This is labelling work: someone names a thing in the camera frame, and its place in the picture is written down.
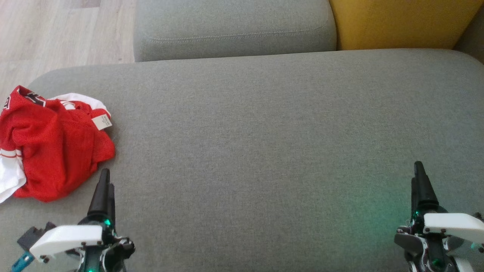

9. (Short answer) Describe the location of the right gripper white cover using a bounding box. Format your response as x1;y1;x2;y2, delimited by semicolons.
394;161;484;272

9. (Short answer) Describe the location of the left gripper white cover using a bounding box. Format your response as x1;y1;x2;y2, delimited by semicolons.
29;169;135;272

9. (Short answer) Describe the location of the red shorts white waistband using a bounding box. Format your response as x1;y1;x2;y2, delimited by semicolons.
15;93;116;202

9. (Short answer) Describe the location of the large grey sofa seat cushion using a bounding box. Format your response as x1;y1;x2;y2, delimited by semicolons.
0;48;484;272

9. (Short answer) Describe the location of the large yellow sofa back cushion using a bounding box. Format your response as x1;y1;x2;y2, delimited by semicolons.
328;0;484;51

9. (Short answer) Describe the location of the blue plug left camera cable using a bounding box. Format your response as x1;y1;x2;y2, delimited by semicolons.
11;252;35;272

